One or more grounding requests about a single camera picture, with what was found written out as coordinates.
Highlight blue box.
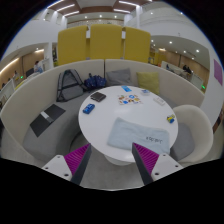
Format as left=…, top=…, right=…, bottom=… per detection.
left=82, top=103, right=96, bottom=115

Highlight yellow blue toy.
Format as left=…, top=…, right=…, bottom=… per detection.
left=166, top=113, right=176, bottom=124

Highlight curved beige sofa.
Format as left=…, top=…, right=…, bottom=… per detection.
left=0, top=58, right=206, bottom=168

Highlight black wallet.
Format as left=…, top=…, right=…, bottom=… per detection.
left=89, top=91, right=107, bottom=103

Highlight yellow acoustic panel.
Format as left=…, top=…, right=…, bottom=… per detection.
left=57, top=25, right=88, bottom=66
left=89, top=23, right=124, bottom=61
left=123, top=26, right=152, bottom=64

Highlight colourful sticker sheet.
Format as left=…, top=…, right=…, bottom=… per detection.
left=117, top=94, right=143, bottom=106

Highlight black laptop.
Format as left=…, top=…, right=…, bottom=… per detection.
left=29, top=103, right=67, bottom=138

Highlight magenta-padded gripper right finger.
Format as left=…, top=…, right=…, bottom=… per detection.
left=131, top=142, right=184, bottom=185

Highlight grey black backpack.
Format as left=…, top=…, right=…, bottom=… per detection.
left=55, top=69, right=88, bottom=103

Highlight yellow-green sofa cushion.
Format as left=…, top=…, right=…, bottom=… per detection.
left=136, top=71, right=161, bottom=95

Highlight grey sofa cushion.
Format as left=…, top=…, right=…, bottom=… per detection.
left=105, top=68, right=133, bottom=87

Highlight round white pedestal table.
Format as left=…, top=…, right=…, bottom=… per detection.
left=77, top=85, right=180, bottom=167

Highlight white rectangular box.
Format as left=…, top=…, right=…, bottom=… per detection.
left=152, top=96, right=166, bottom=106

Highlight white round armchair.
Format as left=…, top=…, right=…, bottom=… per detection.
left=169, top=104, right=214, bottom=164

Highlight person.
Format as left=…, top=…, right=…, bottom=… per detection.
left=33, top=60, right=44, bottom=74
left=181, top=63, right=194, bottom=76

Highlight grey armchair seat cushion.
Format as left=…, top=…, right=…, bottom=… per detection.
left=169, top=122, right=196, bottom=162

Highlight dark blue bag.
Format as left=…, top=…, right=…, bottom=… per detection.
left=83, top=73, right=108, bottom=90

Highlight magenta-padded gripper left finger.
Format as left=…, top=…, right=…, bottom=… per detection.
left=41, top=143, right=92, bottom=186

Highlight small blue white packet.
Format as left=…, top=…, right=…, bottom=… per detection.
left=139, top=88, right=151, bottom=97

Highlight light blue towel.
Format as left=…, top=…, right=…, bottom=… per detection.
left=106, top=116, right=171, bottom=156

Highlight ceiling lights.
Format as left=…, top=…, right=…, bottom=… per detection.
left=46, top=0, right=141, bottom=18

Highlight blue card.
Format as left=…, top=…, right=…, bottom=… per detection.
left=120, top=85, right=133, bottom=93

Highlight purple wall poster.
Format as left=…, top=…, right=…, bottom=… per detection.
left=213, top=58, right=224, bottom=87

